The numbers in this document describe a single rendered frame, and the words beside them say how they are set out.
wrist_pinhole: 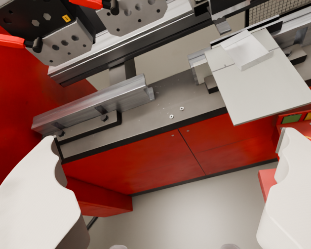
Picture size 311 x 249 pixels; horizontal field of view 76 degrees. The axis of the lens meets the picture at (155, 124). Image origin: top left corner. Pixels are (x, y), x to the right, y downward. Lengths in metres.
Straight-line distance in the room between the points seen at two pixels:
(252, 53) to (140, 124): 0.42
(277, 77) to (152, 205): 1.24
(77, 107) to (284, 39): 0.72
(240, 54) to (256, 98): 0.15
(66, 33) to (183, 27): 0.49
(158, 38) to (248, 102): 0.50
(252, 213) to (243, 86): 1.03
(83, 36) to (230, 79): 0.39
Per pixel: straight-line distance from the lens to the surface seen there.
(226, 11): 0.63
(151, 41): 0.90
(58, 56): 0.60
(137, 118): 0.75
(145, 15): 0.52
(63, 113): 0.84
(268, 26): 0.71
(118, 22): 0.53
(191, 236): 1.49
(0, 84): 1.01
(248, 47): 0.65
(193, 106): 0.70
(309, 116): 0.76
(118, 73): 0.93
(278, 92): 0.56
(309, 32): 0.80
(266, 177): 1.38
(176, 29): 0.89
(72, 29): 0.55
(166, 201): 1.54
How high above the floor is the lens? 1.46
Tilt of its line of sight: 56 degrees down
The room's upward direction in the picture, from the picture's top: 39 degrees counter-clockwise
